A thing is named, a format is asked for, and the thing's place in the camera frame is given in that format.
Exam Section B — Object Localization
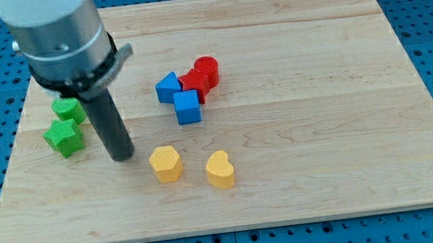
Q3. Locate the green cylinder block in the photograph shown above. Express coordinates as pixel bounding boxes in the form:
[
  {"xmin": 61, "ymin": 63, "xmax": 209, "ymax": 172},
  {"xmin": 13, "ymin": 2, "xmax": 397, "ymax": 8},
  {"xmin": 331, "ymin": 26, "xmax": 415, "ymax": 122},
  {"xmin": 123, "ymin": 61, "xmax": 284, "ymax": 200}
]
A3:
[{"xmin": 51, "ymin": 98, "xmax": 86, "ymax": 124}]

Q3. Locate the green star block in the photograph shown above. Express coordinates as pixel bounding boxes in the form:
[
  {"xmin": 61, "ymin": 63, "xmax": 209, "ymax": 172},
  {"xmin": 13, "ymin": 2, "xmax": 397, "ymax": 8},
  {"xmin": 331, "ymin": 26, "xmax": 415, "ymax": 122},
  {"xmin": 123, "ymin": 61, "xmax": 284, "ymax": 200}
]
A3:
[{"xmin": 42, "ymin": 119, "xmax": 84, "ymax": 158}]

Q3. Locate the blue triangle block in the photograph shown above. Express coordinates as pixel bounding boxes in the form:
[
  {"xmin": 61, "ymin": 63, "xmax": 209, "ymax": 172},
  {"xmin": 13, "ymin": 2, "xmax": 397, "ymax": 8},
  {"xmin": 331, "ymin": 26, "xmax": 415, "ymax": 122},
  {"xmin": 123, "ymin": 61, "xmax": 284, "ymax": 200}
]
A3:
[{"xmin": 155, "ymin": 72, "xmax": 182, "ymax": 104}]

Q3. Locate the red cylinder block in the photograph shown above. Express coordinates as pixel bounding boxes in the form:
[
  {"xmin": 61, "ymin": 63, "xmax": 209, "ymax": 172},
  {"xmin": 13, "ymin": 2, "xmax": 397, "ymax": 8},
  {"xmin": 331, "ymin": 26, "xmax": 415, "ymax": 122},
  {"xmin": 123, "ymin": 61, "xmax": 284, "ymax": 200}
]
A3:
[{"xmin": 193, "ymin": 55, "xmax": 220, "ymax": 89}]

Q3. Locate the yellow heart block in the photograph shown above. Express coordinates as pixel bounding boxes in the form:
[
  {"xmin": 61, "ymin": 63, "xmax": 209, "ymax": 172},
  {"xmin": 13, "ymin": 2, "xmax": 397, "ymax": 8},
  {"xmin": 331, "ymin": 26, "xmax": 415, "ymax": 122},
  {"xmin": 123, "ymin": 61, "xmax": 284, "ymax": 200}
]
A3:
[{"xmin": 206, "ymin": 150, "xmax": 235, "ymax": 189}]

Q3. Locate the light wooden board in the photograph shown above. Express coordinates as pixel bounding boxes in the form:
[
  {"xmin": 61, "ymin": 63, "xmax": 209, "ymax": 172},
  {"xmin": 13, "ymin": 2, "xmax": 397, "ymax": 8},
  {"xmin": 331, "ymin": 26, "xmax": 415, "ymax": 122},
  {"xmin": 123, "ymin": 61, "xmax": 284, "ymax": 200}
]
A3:
[{"xmin": 0, "ymin": 0, "xmax": 433, "ymax": 243}]

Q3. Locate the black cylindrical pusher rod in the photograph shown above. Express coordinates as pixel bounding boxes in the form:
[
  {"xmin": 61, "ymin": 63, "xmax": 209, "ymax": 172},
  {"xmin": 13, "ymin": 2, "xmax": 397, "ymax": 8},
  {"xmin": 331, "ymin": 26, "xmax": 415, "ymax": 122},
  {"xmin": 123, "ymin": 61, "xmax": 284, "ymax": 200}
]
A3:
[{"xmin": 80, "ymin": 90, "xmax": 135, "ymax": 162}]

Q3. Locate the blue cube block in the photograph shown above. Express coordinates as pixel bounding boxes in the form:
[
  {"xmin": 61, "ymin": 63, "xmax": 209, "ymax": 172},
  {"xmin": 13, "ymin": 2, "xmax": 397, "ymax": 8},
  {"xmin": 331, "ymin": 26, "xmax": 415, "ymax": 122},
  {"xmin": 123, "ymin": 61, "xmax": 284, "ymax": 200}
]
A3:
[{"xmin": 173, "ymin": 89, "xmax": 202, "ymax": 125}]

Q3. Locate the red star block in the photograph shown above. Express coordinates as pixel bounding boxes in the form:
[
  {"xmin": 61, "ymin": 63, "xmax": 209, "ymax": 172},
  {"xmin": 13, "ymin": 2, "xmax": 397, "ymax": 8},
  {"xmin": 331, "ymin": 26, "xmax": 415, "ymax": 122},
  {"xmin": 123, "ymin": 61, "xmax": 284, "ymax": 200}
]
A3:
[{"xmin": 178, "ymin": 68, "xmax": 210, "ymax": 104}]

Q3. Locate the yellow hexagon block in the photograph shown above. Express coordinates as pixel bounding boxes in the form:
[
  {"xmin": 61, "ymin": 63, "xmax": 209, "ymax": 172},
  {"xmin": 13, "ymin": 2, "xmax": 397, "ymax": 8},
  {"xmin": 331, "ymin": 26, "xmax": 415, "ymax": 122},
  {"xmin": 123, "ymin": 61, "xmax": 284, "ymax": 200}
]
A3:
[{"xmin": 149, "ymin": 145, "xmax": 184, "ymax": 184}]

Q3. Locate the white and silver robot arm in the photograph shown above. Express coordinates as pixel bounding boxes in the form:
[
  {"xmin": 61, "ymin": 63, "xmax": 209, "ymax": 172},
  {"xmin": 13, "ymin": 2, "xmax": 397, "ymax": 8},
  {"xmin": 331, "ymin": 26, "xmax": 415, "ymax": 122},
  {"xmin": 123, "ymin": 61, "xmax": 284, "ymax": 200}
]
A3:
[{"xmin": 0, "ymin": 0, "xmax": 132, "ymax": 101}]

